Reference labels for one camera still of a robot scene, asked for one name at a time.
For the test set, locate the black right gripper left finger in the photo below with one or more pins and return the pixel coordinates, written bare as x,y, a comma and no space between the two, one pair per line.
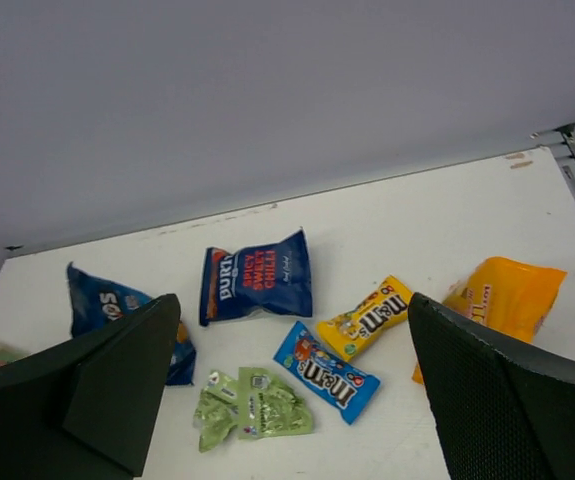
87,408

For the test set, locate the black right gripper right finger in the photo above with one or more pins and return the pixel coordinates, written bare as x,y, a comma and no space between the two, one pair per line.
503,408

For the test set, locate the large orange snack bag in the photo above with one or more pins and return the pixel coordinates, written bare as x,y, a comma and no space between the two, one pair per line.
508,296

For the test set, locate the yellow M&M's packet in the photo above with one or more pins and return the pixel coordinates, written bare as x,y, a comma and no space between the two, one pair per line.
350,334

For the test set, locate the light blue M&M's packet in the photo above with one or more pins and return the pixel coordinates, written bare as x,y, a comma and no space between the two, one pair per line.
343,386

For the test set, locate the green snack packet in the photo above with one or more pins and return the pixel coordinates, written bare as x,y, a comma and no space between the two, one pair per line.
257,404

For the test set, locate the dark blue Burts crisps bag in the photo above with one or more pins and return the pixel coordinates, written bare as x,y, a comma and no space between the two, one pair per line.
273,277

